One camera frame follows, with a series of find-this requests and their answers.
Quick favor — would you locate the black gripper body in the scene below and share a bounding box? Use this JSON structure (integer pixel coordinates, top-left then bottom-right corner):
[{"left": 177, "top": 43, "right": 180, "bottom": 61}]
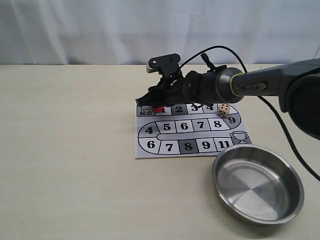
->
[{"left": 151, "top": 70, "right": 218, "bottom": 107}]

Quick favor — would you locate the printed number game board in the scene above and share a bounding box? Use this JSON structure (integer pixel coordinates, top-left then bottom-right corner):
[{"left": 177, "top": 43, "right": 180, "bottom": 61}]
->
[{"left": 135, "top": 103, "right": 252, "bottom": 159}]

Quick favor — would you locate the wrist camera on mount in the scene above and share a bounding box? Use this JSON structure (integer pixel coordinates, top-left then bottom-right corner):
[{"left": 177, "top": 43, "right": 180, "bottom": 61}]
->
[{"left": 146, "top": 53, "right": 182, "bottom": 78}]

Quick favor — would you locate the round steel bowl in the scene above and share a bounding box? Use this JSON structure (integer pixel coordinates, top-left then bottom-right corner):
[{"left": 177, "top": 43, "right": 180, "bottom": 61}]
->
[{"left": 212, "top": 144, "right": 305, "bottom": 226}]

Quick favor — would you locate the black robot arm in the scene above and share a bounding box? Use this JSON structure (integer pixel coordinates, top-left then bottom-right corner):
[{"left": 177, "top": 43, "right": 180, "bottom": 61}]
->
[{"left": 136, "top": 58, "right": 320, "bottom": 139}]

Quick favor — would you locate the black cable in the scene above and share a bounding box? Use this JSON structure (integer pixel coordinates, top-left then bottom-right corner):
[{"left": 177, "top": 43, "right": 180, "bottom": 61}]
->
[{"left": 179, "top": 45, "right": 320, "bottom": 183}]

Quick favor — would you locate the small white die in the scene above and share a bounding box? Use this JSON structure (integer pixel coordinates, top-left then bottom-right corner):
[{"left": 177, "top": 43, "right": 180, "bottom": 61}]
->
[{"left": 216, "top": 103, "right": 231, "bottom": 118}]

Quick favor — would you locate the red cylinder game piece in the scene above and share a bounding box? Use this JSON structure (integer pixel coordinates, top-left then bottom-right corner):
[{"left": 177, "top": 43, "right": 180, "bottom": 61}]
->
[{"left": 152, "top": 106, "right": 164, "bottom": 113}]

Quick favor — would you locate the white backdrop curtain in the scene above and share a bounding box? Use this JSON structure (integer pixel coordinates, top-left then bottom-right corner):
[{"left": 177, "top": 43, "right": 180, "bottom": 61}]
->
[{"left": 0, "top": 0, "right": 320, "bottom": 65}]

